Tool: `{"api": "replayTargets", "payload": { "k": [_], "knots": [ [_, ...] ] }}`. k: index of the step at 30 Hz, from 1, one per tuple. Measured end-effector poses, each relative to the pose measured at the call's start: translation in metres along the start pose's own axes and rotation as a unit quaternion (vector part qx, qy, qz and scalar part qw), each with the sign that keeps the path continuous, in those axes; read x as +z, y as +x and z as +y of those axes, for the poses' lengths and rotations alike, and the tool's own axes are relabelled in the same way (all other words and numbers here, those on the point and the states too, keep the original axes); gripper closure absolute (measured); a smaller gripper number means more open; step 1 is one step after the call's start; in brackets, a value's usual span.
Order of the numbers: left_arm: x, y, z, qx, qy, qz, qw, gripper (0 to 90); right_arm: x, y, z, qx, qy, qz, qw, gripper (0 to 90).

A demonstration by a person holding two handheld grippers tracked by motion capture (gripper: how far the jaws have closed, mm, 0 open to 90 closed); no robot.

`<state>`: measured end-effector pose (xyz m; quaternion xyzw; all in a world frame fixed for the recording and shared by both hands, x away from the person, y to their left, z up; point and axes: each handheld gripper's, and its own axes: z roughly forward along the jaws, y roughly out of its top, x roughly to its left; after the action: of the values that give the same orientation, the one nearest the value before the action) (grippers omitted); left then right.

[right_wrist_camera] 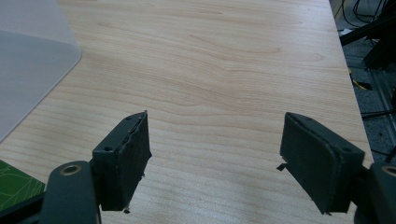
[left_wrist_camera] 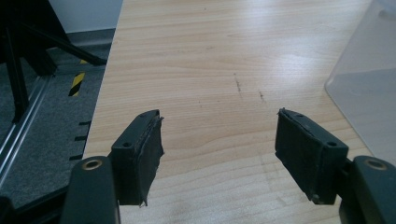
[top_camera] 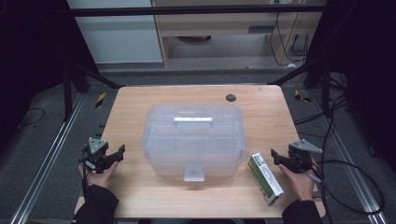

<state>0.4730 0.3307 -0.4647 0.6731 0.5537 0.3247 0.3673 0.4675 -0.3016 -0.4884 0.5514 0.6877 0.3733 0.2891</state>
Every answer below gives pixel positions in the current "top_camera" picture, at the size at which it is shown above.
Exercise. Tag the green and white medicine box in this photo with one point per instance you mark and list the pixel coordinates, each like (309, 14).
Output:
(264, 177)

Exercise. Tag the person's left hand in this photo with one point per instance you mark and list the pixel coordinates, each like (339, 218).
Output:
(99, 179)

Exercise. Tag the yellow and black tape strip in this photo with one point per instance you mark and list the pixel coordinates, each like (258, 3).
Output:
(100, 100)
(301, 96)

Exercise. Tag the white cabinet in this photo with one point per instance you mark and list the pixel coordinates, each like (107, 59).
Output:
(118, 37)

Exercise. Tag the aluminium floor rail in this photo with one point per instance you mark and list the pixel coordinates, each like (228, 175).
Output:
(351, 161)
(46, 161)

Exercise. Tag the black horizontal frame bar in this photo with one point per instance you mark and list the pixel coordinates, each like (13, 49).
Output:
(186, 10)

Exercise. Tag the black metal stand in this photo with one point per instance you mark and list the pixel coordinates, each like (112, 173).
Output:
(325, 90)
(67, 93)

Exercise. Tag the person's right hand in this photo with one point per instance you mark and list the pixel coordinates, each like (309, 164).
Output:
(302, 185)

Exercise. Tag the light wooden desk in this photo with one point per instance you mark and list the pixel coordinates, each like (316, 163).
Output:
(218, 23)

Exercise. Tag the black curtain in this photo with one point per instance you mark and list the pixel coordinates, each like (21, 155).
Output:
(367, 62)
(31, 62)

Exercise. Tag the translucent plastic storage box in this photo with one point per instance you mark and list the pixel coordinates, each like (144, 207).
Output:
(193, 146)

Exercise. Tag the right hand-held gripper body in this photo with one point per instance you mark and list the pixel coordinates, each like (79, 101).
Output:
(300, 158)

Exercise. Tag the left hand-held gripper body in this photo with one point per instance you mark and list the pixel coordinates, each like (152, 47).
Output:
(97, 155)

